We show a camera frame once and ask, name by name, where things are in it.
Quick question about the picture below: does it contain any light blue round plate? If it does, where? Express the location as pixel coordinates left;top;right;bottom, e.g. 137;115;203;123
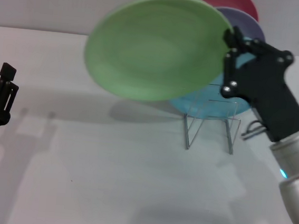
167;29;258;120

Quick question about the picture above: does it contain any green round plate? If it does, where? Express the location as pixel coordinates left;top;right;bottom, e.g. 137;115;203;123
79;0;238;110

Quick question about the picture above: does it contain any purple round plate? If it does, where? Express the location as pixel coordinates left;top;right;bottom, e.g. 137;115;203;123
213;6;269;44

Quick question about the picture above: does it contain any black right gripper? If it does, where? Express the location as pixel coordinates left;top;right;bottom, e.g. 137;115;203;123
213;24;299;145

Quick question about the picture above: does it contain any right wrist cable with plug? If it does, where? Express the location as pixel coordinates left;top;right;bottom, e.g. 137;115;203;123
240;117;269;143

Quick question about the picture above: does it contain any chrome wire plate rack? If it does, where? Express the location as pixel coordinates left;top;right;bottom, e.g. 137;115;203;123
180;81;245;156

